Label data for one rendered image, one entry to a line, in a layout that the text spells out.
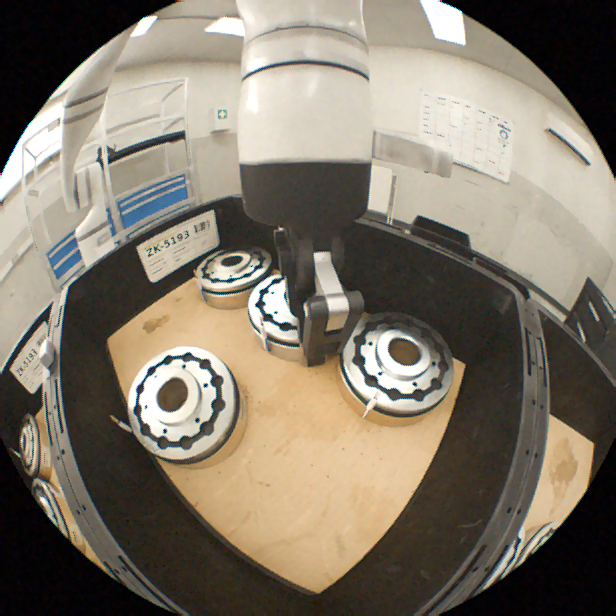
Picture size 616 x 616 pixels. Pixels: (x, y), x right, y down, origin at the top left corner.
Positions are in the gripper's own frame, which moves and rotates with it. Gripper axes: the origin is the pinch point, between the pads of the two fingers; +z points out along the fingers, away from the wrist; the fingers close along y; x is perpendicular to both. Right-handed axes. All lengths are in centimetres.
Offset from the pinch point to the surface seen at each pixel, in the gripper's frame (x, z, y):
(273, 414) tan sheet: -4.2, 2.3, 6.5
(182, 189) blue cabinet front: -76, 12, -204
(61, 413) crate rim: -16.2, -7.7, 10.8
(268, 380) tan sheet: -4.1, 2.3, 3.3
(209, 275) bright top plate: -10.0, -0.6, -10.5
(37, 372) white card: -38.8, -2.2, 4.2
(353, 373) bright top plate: 2.2, -0.9, 5.9
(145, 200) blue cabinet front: -105, 8, -177
